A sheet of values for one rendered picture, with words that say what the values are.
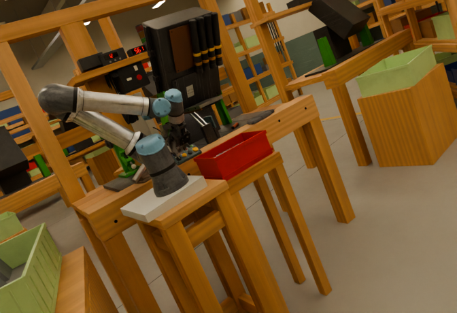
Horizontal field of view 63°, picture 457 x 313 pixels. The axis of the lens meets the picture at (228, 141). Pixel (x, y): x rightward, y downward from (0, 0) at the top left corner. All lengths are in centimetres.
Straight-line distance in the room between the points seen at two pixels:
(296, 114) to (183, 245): 122
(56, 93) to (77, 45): 102
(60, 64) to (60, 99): 1121
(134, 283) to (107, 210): 37
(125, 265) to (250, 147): 80
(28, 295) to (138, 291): 83
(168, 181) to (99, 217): 45
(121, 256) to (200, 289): 50
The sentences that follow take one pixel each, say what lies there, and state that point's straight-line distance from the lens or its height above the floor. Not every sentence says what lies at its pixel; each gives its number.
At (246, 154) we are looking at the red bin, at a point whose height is 86.
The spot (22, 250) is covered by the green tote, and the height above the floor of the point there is 90.
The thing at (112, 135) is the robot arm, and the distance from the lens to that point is 162.
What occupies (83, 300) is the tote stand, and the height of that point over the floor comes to 79.
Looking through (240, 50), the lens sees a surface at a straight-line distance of 797.
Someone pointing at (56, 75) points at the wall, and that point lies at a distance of 1258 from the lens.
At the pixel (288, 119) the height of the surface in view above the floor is 83.
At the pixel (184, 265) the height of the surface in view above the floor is 65.
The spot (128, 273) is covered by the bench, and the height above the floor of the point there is 56.
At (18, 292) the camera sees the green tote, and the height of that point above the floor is 93.
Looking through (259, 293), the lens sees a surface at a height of 34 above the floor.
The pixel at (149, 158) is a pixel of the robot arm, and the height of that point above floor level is 105.
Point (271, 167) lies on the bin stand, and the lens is 179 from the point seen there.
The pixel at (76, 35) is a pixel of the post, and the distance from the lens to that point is 251.
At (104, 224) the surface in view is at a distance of 183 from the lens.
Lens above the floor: 127
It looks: 11 degrees down
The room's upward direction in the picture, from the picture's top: 23 degrees counter-clockwise
